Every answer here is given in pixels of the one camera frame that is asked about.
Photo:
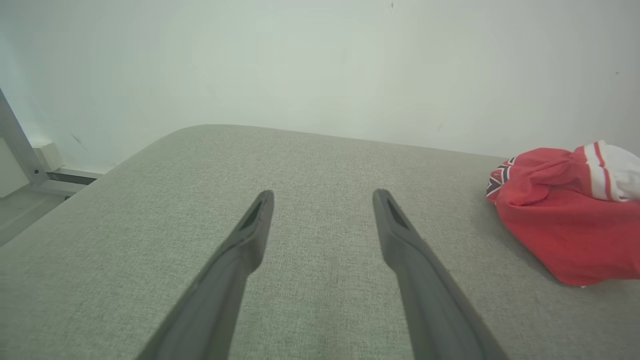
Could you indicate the red shirt with white sleeves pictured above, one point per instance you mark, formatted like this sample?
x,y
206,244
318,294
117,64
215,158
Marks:
x,y
565,225

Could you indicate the white wall box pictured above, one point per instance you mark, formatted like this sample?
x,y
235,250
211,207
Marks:
x,y
49,156

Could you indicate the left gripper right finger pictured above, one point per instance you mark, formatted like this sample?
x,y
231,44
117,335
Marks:
x,y
430,300

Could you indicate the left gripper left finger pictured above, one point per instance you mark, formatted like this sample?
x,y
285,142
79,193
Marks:
x,y
220,300

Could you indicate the grey metal frame post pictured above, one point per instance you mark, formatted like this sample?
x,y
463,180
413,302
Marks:
x,y
17,140

